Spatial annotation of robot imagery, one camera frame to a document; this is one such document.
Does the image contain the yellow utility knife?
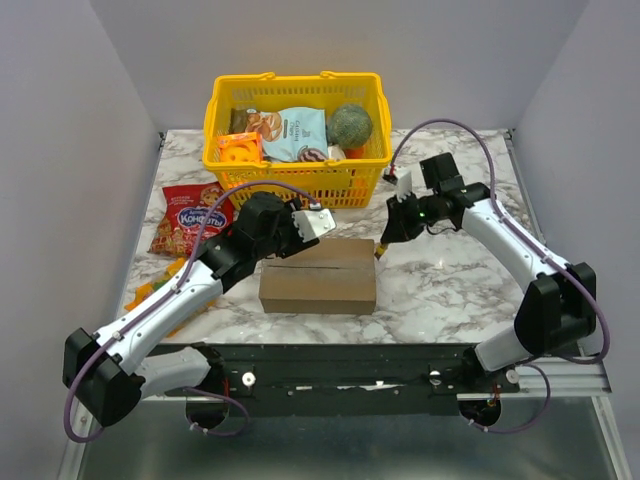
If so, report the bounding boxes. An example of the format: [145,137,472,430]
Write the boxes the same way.
[374,243,388,259]

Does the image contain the brown cardboard express box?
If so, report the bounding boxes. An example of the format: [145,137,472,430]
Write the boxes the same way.
[259,238,377,315]

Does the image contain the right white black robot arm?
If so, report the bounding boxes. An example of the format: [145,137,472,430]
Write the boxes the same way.
[376,153,596,392]

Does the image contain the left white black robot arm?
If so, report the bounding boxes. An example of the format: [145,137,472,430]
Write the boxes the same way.
[63,191,336,427]

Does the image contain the orange toy package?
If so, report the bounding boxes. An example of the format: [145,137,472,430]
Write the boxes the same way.
[217,132,263,164]

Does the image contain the light blue chips bag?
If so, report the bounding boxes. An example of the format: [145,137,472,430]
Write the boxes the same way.
[244,107,328,163]

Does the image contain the red candy bag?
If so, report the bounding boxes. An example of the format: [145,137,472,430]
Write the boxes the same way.
[148,182,224,257]

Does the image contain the green round melon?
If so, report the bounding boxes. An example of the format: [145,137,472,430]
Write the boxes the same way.
[326,103,373,149]

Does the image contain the yellow plastic shopping basket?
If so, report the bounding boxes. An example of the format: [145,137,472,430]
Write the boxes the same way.
[202,71,392,209]

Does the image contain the orange yellow snack bag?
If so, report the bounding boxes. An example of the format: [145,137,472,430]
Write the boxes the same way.
[124,257,216,338]

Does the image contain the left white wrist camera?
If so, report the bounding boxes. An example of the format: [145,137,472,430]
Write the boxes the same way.
[292,209,336,243]

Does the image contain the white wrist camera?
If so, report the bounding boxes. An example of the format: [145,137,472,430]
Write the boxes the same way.
[292,209,336,243]
[383,166,413,203]

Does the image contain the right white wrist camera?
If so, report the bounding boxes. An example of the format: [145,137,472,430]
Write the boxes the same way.
[383,166,413,203]

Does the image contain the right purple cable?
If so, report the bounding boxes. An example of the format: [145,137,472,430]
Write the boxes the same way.
[389,117,612,435]

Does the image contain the purple cable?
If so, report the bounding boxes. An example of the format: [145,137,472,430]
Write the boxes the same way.
[389,117,612,435]
[65,179,321,444]

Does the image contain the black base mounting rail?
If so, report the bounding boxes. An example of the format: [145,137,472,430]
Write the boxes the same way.
[199,343,519,417]

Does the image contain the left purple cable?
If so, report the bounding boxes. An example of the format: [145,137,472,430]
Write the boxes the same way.
[65,179,321,444]

